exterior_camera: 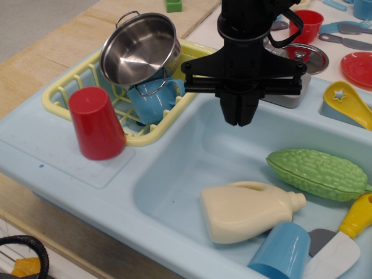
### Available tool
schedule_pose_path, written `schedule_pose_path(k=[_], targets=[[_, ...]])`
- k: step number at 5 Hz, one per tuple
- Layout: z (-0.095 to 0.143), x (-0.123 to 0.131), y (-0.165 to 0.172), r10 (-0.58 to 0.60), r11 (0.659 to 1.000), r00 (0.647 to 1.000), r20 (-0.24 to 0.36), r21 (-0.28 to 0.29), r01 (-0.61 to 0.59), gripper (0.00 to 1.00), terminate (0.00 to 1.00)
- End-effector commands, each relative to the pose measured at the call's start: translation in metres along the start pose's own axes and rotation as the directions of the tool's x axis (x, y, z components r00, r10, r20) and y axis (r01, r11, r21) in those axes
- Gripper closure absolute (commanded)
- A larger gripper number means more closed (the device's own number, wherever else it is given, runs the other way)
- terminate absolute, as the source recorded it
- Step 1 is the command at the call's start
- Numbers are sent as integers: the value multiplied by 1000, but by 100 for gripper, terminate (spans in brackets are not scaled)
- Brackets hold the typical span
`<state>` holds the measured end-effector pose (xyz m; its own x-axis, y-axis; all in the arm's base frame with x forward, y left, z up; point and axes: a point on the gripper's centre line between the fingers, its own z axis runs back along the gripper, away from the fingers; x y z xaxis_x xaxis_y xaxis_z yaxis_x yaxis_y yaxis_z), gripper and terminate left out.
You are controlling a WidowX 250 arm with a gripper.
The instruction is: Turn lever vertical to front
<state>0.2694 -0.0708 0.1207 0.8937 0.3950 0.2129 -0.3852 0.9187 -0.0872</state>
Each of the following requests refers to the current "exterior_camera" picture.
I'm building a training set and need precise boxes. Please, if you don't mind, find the yellow dish rack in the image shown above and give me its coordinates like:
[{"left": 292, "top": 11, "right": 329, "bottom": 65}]
[{"left": 41, "top": 38, "right": 223, "bottom": 146}]

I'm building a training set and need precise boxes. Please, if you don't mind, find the red plastic cup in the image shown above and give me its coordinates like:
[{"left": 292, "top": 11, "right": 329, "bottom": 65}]
[{"left": 68, "top": 87, "right": 126, "bottom": 160}]

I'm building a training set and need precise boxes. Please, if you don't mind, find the blue plastic cup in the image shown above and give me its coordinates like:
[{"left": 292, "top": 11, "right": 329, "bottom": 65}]
[{"left": 248, "top": 221, "right": 310, "bottom": 279}]

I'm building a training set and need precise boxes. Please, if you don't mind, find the black cable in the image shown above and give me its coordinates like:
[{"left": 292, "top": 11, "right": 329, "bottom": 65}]
[{"left": 0, "top": 235, "right": 49, "bottom": 279}]

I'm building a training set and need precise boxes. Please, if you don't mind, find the green plastic block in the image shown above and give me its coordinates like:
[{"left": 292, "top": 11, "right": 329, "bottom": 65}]
[{"left": 164, "top": 0, "right": 183, "bottom": 13}]

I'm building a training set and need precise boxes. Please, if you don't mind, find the green bitter gourd toy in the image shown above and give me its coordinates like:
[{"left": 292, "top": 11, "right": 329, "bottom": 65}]
[{"left": 266, "top": 149, "right": 371, "bottom": 202}]

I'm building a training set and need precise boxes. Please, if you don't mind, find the yellow object bottom left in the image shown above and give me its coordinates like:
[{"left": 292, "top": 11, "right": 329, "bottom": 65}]
[{"left": 10, "top": 257, "right": 41, "bottom": 278}]

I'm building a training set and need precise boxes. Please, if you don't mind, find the cream detergent bottle toy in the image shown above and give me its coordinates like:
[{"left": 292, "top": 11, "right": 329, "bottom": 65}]
[{"left": 200, "top": 181, "right": 306, "bottom": 244}]

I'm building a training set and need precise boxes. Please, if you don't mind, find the red plate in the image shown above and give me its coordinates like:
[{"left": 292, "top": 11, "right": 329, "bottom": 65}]
[{"left": 340, "top": 52, "right": 371, "bottom": 91}]

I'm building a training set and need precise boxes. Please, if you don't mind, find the yellow handled toy knife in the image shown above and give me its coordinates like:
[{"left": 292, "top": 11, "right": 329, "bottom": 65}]
[{"left": 303, "top": 193, "right": 371, "bottom": 278}]

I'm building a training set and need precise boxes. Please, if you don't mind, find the steel pot lid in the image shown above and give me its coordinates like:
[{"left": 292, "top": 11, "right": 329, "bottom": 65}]
[{"left": 264, "top": 43, "right": 329, "bottom": 75}]

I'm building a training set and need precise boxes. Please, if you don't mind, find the grey toy faucet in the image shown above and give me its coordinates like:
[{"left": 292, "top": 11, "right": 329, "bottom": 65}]
[{"left": 263, "top": 73, "right": 311, "bottom": 109}]

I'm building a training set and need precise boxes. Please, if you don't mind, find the blue toy utensil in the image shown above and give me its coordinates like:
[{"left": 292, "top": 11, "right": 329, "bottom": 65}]
[{"left": 319, "top": 20, "right": 371, "bottom": 34}]

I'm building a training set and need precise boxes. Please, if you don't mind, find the yellow star spoon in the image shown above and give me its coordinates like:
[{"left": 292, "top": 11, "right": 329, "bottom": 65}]
[{"left": 323, "top": 81, "right": 371, "bottom": 131}]

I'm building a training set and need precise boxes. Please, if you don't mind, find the blue plastic mug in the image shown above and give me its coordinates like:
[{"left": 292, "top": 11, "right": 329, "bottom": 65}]
[{"left": 127, "top": 78, "right": 185, "bottom": 125}]

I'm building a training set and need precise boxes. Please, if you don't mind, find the red upright cup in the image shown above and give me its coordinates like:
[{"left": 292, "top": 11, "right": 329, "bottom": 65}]
[{"left": 292, "top": 10, "right": 324, "bottom": 44}]

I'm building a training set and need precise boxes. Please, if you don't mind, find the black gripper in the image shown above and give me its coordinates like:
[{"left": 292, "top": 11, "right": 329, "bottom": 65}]
[{"left": 181, "top": 34, "right": 307, "bottom": 126}]

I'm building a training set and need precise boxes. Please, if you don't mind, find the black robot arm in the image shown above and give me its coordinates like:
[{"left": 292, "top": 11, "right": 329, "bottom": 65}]
[{"left": 181, "top": 0, "right": 307, "bottom": 127}]

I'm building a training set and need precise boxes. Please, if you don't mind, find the blue cup top right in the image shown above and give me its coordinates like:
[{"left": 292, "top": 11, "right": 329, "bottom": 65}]
[{"left": 353, "top": 0, "right": 372, "bottom": 20}]

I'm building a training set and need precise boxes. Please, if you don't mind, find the stainless steel pot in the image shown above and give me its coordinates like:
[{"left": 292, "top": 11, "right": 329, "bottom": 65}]
[{"left": 99, "top": 10, "right": 181, "bottom": 87}]

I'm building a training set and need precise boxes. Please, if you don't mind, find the grey purple toy utensil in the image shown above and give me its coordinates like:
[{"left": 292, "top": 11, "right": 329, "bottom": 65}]
[{"left": 271, "top": 20, "right": 289, "bottom": 31}]

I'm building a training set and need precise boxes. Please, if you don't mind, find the light blue toy sink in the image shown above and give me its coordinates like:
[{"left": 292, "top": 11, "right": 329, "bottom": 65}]
[{"left": 1, "top": 77, "right": 371, "bottom": 278}]

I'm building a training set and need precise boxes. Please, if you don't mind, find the grey toy knife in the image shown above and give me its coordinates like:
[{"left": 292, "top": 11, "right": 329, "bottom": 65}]
[{"left": 319, "top": 33, "right": 371, "bottom": 51}]

